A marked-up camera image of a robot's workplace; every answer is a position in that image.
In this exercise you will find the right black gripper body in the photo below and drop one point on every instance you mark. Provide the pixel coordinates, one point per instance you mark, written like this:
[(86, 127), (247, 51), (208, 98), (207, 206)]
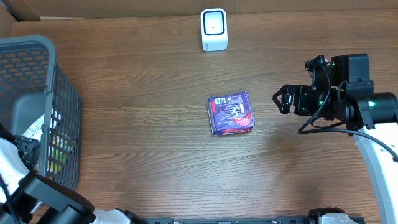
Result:
[(308, 102)]

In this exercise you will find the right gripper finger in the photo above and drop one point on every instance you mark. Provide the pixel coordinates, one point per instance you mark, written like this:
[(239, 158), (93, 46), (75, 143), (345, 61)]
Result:
[(279, 104), (281, 92)]

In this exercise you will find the purple sanitary pad pack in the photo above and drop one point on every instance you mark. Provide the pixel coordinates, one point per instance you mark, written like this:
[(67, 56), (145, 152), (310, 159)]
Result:
[(230, 114)]

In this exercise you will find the green gold snack packet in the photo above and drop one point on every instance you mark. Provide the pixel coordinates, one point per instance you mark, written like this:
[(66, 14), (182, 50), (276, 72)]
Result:
[(59, 154)]

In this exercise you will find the white tube gold cap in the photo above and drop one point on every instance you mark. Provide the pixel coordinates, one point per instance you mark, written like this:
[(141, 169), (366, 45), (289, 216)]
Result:
[(34, 131)]

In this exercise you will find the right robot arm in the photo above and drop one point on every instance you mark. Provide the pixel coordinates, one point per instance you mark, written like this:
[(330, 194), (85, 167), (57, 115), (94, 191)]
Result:
[(341, 99)]

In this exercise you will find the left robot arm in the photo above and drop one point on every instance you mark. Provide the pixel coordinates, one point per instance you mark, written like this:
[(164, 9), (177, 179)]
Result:
[(24, 189)]

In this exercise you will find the white barcode scanner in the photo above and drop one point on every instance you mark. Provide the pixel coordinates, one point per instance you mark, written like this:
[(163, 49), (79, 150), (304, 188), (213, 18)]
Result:
[(214, 30)]

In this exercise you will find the grey plastic basket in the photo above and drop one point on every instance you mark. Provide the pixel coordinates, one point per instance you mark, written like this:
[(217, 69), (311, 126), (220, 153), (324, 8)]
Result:
[(33, 84)]

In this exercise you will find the cardboard back panel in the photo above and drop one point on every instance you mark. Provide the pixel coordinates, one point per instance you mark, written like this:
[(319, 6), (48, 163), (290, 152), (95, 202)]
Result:
[(32, 10)]

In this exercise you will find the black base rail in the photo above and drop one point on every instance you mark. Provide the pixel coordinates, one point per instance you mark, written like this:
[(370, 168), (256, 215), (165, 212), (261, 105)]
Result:
[(278, 220)]

